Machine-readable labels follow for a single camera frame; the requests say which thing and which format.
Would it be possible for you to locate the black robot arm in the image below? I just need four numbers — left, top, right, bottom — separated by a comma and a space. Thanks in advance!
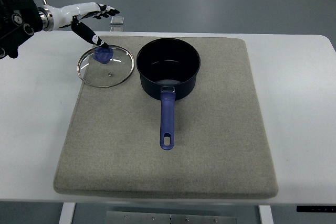
1, 0, 49, 59

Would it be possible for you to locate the white table leg left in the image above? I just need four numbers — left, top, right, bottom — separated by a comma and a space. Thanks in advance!
58, 202, 76, 224

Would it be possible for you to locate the dark blue saucepan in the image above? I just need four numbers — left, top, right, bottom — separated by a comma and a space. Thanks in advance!
136, 38, 201, 151

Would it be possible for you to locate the metal plate under table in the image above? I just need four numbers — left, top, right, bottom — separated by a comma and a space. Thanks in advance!
105, 211, 237, 224

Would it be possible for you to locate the metal floor socket plate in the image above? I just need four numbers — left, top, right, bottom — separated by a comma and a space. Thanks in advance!
110, 16, 124, 32

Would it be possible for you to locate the beige fabric mat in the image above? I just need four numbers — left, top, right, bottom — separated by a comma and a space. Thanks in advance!
54, 37, 278, 199

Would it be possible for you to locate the black table control panel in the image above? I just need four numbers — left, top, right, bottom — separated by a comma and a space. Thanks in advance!
296, 205, 336, 213

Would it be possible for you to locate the glass lid blue knob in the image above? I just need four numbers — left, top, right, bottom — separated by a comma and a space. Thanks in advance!
77, 45, 135, 88

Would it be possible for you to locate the white table leg right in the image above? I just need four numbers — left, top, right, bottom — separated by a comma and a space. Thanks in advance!
258, 205, 274, 224

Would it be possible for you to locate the white table leg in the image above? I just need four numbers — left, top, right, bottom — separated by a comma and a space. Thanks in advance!
258, 205, 274, 224
58, 202, 76, 224

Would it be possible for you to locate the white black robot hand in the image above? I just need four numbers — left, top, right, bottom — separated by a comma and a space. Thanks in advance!
38, 2, 120, 48

